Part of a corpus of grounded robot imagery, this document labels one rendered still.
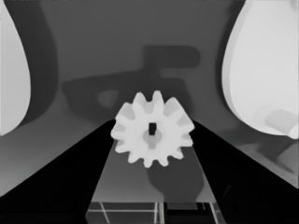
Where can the large thick white disc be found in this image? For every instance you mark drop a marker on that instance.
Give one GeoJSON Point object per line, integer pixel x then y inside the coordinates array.
{"type": "Point", "coordinates": [11, 87]}

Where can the small white toothed gear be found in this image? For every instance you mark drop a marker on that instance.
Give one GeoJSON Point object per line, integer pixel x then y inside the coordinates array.
{"type": "Point", "coordinates": [134, 137]}

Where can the white round carrier with pins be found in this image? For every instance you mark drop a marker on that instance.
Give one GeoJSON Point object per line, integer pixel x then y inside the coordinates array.
{"type": "Point", "coordinates": [264, 62]}

